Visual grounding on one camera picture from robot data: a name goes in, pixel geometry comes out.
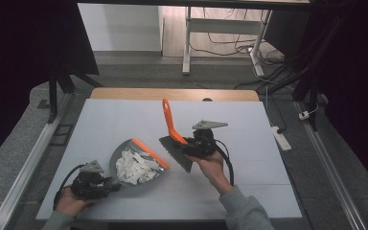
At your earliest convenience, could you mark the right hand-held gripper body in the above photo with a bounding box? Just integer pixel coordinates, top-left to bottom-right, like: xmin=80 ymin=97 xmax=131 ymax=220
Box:
xmin=185 ymin=119 xmax=230 ymax=158

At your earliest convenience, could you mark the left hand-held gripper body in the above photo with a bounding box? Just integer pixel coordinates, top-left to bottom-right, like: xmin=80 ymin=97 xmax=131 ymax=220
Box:
xmin=70 ymin=159 xmax=115 ymax=201

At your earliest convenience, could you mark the grey dustpan with orange edge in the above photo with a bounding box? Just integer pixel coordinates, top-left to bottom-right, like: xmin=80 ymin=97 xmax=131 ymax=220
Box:
xmin=108 ymin=137 xmax=171 ymax=196

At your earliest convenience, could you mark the grey brush with orange handle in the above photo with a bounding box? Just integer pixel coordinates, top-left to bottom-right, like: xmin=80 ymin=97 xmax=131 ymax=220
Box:
xmin=158 ymin=97 xmax=195 ymax=173

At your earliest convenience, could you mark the white tissue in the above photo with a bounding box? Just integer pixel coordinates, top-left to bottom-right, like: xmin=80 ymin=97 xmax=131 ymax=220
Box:
xmin=115 ymin=149 xmax=166 ymax=186

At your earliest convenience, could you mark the person's left hand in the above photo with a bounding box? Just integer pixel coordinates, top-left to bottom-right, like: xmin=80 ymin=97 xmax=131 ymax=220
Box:
xmin=54 ymin=186 xmax=101 ymax=219

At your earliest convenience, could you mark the person's right hand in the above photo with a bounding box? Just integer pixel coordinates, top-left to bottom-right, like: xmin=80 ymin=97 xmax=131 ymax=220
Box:
xmin=186 ymin=149 xmax=235 ymax=196

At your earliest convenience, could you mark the wooden table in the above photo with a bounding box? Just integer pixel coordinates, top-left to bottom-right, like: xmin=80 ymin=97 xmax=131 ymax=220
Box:
xmin=89 ymin=87 xmax=261 ymax=103

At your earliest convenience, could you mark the white power strip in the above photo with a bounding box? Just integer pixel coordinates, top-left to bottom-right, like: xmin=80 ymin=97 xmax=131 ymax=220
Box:
xmin=270 ymin=126 xmax=292 ymax=152

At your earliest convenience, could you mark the black stand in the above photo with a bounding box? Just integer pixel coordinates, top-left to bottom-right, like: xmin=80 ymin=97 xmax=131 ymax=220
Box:
xmin=46 ymin=63 xmax=104 ymax=125
xmin=262 ymin=12 xmax=349 ymax=132

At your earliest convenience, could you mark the black curtain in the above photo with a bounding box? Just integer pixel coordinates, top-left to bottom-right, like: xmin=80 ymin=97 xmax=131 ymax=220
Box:
xmin=263 ymin=0 xmax=368 ymax=197
xmin=0 ymin=0 xmax=101 ymax=173

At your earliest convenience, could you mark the left hand-held gripper black cable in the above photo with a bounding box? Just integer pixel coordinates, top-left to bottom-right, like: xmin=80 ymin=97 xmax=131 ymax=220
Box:
xmin=53 ymin=163 xmax=86 ymax=211

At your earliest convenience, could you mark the hand-held gripper black cable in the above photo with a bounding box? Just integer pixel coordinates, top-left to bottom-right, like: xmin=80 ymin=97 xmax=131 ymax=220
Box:
xmin=215 ymin=139 xmax=236 ymax=187
xmin=53 ymin=163 xmax=86 ymax=211

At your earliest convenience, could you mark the right hand-held gripper black cable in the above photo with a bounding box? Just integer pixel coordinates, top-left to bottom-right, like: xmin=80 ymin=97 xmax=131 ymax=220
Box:
xmin=215 ymin=139 xmax=236 ymax=187

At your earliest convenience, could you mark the aluminium rail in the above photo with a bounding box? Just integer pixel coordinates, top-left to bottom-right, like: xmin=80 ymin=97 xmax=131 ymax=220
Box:
xmin=292 ymin=100 xmax=368 ymax=230
xmin=0 ymin=92 xmax=75 ymax=230

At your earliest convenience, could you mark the bundle of floor cables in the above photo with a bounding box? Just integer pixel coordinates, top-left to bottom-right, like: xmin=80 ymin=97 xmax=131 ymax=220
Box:
xmin=190 ymin=8 xmax=301 ymax=91

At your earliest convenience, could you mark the white desk frame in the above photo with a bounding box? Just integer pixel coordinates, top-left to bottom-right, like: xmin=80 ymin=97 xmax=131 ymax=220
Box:
xmin=181 ymin=6 xmax=273 ymax=78

